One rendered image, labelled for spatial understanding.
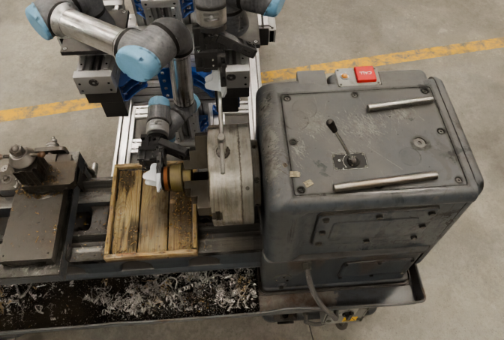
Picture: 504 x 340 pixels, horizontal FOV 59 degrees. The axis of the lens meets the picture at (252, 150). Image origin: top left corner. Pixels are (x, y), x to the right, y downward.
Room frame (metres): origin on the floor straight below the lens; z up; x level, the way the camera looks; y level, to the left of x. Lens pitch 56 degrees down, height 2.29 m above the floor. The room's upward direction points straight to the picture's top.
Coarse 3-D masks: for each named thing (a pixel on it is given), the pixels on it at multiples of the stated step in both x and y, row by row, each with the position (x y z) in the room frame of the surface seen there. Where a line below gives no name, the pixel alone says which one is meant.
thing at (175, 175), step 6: (162, 168) 0.73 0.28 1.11; (168, 168) 0.74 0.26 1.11; (174, 168) 0.73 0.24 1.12; (180, 168) 0.72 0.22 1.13; (162, 174) 0.71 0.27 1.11; (168, 174) 0.71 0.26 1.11; (174, 174) 0.71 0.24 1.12; (180, 174) 0.71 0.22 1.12; (186, 174) 0.71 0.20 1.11; (192, 174) 0.74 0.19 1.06; (162, 180) 0.69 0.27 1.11; (168, 180) 0.69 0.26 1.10; (174, 180) 0.69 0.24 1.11; (180, 180) 0.69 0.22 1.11; (186, 180) 0.70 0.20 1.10; (192, 180) 0.72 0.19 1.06; (162, 186) 0.68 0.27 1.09; (168, 186) 0.68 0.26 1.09; (174, 186) 0.68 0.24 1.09; (180, 186) 0.68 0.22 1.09
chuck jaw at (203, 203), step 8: (184, 184) 0.68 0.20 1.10; (192, 184) 0.68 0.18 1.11; (200, 184) 0.68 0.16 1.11; (192, 192) 0.65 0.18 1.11; (200, 192) 0.65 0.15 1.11; (208, 192) 0.65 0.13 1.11; (192, 200) 0.63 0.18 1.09; (200, 200) 0.62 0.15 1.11; (208, 200) 0.62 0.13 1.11; (200, 208) 0.59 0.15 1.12; (208, 208) 0.60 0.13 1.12; (216, 216) 0.58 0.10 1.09
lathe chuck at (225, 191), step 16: (224, 128) 0.81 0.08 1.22; (208, 144) 0.74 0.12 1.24; (208, 160) 0.69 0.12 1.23; (224, 160) 0.69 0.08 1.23; (208, 176) 0.64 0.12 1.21; (224, 176) 0.64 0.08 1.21; (240, 176) 0.65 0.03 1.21; (224, 192) 0.61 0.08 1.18; (240, 192) 0.61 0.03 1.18; (224, 208) 0.58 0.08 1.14; (240, 208) 0.59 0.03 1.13; (224, 224) 0.58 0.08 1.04
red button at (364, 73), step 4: (356, 68) 1.01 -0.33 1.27; (360, 68) 1.01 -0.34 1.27; (364, 68) 1.01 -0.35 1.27; (368, 68) 1.01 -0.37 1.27; (372, 68) 1.01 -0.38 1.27; (356, 72) 0.99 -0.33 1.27; (360, 72) 0.99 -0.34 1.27; (364, 72) 0.99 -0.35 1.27; (368, 72) 0.99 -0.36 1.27; (372, 72) 0.99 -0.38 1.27; (356, 76) 0.98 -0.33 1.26; (360, 76) 0.97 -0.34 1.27; (364, 76) 0.97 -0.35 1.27; (368, 76) 0.97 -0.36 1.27; (372, 76) 0.97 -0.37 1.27; (360, 80) 0.96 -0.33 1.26; (364, 80) 0.96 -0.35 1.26; (368, 80) 0.96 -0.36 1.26; (372, 80) 0.96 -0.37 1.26
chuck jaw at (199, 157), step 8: (208, 128) 0.82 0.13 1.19; (200, 136) 0.79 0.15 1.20; (200, 144) 0.78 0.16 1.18; (192, 152) 0.76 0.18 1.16; (200, 152) 0.76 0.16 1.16; (184, 160) 0.75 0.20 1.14; (192, 160) 0.75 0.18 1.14; (200, 160) 0.75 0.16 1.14; (184, 168) 0.73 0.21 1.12; (192, 168) 0.73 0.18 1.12; (200, 168) 0.73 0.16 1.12
